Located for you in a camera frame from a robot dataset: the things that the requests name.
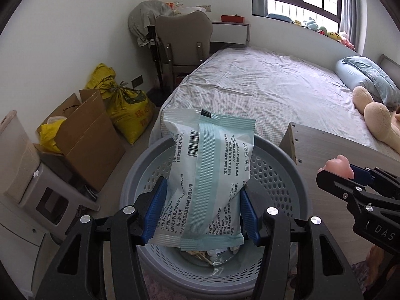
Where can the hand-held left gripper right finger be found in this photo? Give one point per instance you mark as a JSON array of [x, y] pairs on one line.
[[251, 222]]

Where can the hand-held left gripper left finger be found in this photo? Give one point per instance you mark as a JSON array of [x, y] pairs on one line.
[[153, 215]]

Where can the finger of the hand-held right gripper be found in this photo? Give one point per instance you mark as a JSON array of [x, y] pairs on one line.
[[331, 182], [362, 175]]

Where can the pink toy pig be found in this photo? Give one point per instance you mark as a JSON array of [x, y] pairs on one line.
[[339, 165]]

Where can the grey perforated plastic basket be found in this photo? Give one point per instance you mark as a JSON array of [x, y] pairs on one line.
[[281, 178]]

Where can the orange print snack packet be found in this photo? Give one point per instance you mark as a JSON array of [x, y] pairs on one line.
[[201, 256]]

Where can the teal and white wipes packet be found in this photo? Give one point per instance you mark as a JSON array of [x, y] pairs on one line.
[[203, 168]]

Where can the person's right hand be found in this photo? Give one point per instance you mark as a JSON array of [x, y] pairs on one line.
[[375, 257]]

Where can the large beige teddy bear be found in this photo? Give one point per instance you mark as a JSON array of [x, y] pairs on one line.
[[378, 115]]

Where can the brown cardboard box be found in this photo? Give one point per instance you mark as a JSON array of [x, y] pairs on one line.
[[90, 134]]

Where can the light blue bolster pillow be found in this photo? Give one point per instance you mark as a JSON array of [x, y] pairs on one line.
[[343, 72]]

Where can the yellow printed tied sack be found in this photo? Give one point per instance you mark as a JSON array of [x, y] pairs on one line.
[[131, 112]]

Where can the grey bed headboard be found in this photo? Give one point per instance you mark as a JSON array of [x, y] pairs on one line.
[[390, 64]]

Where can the bed with pale checked sheet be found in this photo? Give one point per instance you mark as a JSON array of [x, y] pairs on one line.
[[265, 87]]

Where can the grey plastic stool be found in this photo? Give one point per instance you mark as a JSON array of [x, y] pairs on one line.
[[37, 187]]

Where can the yellow plastic bag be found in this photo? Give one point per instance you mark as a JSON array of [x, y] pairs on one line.
[[50, 134]]

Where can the white cabinet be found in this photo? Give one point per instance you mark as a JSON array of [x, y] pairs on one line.
[[15, 250]]

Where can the black stand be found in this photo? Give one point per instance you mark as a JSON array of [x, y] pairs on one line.
[[158, 68]]

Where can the row of plush toys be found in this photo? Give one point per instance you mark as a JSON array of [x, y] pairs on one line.
[[322, 31]]

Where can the blue windowsill cushion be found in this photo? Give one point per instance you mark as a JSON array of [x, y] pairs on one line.
[[279, 17]]

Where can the white desk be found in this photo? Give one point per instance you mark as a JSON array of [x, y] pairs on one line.
[[229, 32]]

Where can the grey upholstered chair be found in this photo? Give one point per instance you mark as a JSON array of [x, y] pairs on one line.
[[184, 34]]

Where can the red box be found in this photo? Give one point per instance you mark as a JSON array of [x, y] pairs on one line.
[[232, 18]]

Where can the grey cloth on chair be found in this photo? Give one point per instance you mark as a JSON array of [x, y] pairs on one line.
[[140, 18]]

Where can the white plastic bag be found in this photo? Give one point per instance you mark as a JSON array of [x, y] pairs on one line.
[[189, 10]]

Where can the dark wall outlet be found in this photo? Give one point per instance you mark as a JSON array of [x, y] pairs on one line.
[[137, 81]]

